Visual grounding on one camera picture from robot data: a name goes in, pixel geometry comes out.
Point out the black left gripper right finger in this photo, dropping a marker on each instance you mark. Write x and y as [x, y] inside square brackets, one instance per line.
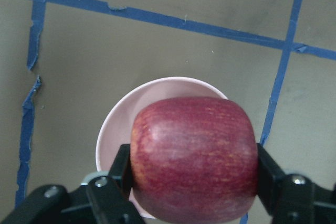
[293, 197]

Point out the pink bowl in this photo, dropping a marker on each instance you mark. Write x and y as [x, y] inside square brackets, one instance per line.
[117, 126]

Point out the red apple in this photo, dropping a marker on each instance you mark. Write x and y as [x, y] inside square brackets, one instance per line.
[194, 160]

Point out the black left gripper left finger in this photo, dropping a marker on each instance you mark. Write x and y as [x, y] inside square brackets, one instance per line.
[109, 194]

